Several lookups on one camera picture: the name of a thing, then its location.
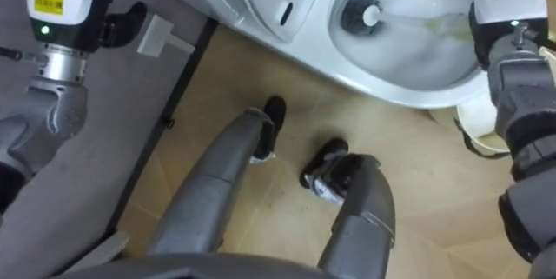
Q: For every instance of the white toilet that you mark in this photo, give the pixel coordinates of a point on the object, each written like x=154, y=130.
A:
x=313, y=44

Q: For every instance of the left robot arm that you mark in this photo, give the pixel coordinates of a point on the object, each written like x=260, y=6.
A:
x=48, y=105

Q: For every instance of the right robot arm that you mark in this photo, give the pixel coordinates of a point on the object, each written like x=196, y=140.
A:
x=527, y=105

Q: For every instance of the white toilet brush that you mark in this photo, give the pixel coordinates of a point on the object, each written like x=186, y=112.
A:
x=372, y=15

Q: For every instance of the white toilet brush holder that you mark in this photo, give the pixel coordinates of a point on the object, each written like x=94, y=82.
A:
x=478, y=118

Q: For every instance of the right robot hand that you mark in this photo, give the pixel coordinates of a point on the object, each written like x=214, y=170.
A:
x=508, y=5

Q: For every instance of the robot body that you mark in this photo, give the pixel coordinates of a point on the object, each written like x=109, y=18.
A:
x=195, y=268

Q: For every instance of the robot legs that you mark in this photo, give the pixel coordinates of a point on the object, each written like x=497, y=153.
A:
x=208, y=192

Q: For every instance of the white wall fitting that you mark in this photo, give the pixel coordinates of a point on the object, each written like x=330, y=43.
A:
x=154, y=35

